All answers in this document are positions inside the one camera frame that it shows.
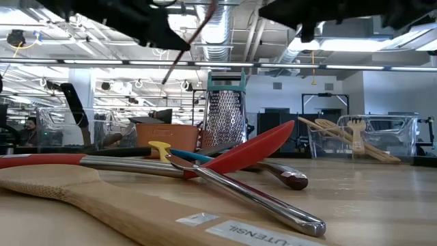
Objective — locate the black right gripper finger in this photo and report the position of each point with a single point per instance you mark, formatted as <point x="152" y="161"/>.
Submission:
<point x="283" y="13"/>

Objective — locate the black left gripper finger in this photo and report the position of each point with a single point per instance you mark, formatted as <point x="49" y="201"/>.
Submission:
<point x="170" y="41"/>

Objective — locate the small brown wooden spoon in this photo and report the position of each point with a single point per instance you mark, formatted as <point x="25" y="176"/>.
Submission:
<point x="179" y="58"/>

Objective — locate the black square-head spatula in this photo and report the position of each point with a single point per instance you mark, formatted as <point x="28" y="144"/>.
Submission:
<point x="147" y="120"/>

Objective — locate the large black wide spatula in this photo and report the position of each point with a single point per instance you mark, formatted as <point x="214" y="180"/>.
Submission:
<point x="73" y="102"/>

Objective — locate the wooden slotted spatula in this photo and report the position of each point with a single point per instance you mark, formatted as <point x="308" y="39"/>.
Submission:
<point x="307" y="122"/>

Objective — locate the oval slotted wooden spoon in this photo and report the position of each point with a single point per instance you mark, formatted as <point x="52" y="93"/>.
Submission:
<point x="326" y="123"/>

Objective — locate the blue silicone spoon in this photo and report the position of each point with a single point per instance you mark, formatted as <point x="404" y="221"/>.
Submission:
<point x="191" y="155"/>

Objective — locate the wooden fork spoon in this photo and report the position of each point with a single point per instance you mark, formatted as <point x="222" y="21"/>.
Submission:
<point x="356" y="136"/>

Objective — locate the long ceiling light strip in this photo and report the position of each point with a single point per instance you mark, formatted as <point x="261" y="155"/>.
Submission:
<point x="222" y="64"/>

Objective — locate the white support column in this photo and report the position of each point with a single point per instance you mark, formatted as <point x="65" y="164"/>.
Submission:
<point x="85" y="78"/>

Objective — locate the black room monitor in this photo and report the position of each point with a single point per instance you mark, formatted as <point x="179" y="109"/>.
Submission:
<point x="165" y="114"/>

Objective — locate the teal steel box grater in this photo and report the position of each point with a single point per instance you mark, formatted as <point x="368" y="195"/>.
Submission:
<point x="225" y="116"/>

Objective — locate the orange plastic bin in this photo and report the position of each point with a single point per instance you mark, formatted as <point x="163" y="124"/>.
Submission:
<point x="177" y="135"/>

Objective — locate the clear plastic bin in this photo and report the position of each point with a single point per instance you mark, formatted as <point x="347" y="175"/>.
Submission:
<point x="51" y="118"/>
<point x="392" y="136"/>

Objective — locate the red slotted spoon steel shank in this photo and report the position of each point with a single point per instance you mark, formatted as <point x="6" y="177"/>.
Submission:
<point x="246" y="153"/>

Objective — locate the dark wooden spoon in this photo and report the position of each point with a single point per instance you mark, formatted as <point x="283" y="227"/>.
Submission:
<point x="290" y="177"/>

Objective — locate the large labelled wooden spoon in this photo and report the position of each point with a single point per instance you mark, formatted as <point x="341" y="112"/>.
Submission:
<point x="102" y="205"/>

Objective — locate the heavy steel table knife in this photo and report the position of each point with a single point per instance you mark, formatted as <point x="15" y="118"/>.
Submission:
<point x="273" y="206"/>

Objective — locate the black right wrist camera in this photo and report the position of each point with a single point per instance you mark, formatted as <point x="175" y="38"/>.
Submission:
<point x="307" y="34"/>

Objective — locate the slanted silver ventilation duct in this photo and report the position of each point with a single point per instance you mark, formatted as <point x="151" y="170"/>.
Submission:
<point x="288" y="56"/>

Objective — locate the wide silver ventilation duct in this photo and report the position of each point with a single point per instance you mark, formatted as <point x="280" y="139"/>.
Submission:
<point x="220" y="34"/>

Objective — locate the black room rig frame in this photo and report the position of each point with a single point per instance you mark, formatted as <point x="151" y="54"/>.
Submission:
<point x="324" y="94"/>

